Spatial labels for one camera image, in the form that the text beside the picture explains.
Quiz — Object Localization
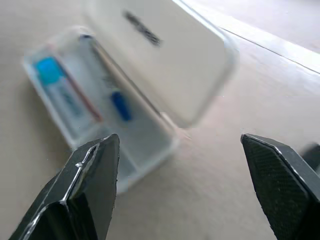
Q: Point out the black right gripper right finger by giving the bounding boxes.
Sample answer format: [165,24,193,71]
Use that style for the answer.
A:
[240,133,320,240]

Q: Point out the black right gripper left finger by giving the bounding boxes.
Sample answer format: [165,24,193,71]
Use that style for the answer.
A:
[8,133,121,240]

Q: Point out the thin red pencil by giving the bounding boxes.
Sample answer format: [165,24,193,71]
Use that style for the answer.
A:
[47,43,105,123]

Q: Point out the white marker with dark-blue cap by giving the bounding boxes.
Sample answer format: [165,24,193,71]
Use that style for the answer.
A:
[79,34,133,123]

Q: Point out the translucent white plastic pencil case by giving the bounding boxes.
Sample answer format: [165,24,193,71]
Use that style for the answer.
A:
[22,0,240,196]

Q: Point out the white marker with light-blue cap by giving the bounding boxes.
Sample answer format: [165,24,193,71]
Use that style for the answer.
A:
[31,56,87,131]

